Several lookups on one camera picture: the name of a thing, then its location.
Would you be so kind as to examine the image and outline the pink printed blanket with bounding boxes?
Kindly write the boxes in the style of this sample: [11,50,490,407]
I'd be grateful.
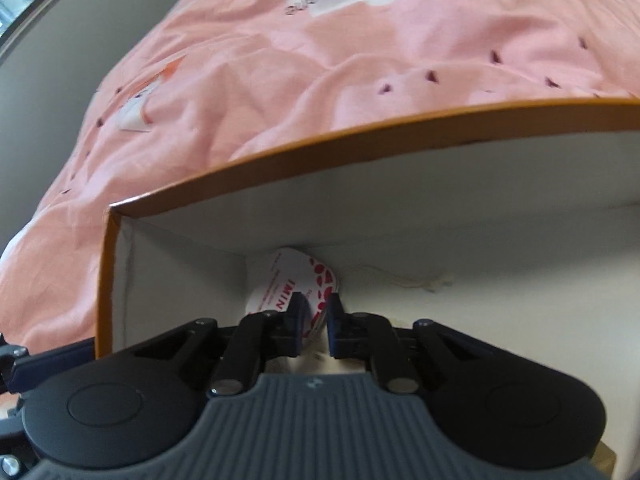
[0,0,640,411]

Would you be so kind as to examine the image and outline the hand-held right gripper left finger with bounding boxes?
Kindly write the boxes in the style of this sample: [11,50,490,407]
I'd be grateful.
[107,292,311,397]

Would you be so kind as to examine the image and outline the white box with orange rim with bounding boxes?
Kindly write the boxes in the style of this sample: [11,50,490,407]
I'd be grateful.
[95,97,640,480]

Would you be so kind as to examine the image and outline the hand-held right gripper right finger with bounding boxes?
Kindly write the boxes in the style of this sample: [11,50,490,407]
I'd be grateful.
[326,292,521,395]

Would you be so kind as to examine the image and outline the white pouch with red print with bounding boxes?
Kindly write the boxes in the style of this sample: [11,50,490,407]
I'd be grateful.
[245,247,346,361]

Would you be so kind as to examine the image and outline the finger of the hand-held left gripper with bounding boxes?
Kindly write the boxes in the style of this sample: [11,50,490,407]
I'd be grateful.
[0,332,97,395]

